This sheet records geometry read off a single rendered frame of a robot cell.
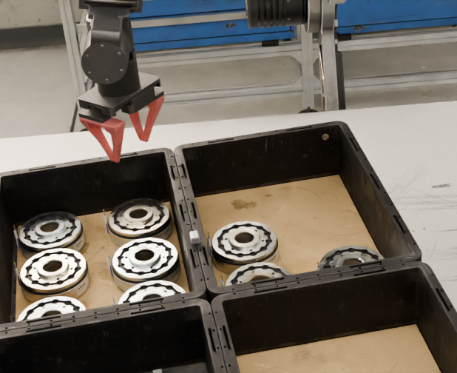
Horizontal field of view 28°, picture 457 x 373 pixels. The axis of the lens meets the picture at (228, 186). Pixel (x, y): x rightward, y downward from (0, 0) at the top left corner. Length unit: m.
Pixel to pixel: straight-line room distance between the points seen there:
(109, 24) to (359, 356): 0.55
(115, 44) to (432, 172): 0.92
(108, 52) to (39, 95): 2.76
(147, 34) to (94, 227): 1.84
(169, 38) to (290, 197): 1.83
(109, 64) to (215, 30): 2.20
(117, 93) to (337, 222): 0.47
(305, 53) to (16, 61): 1.44
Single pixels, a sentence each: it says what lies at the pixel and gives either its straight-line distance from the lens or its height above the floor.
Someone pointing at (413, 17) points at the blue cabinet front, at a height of 0.36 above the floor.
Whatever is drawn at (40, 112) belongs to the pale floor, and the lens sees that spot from 3.76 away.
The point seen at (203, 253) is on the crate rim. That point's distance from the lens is 1.31.
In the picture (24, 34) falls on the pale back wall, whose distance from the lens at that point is 4.32.
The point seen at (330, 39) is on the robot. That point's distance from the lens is 2.24.
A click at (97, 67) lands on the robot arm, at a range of 1.15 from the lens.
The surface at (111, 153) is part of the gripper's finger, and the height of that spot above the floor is 1.07.
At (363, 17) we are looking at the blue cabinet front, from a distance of 3.37.
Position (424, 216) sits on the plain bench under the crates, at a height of 0.70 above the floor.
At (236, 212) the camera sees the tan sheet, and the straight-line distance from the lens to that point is 1.56.
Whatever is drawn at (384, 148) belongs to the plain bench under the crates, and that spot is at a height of 0.70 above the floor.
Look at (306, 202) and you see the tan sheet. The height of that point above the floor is 0.83.
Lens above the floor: 1.72
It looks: 33 degrees down
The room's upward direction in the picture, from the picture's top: 5 degrees counter-clockwise
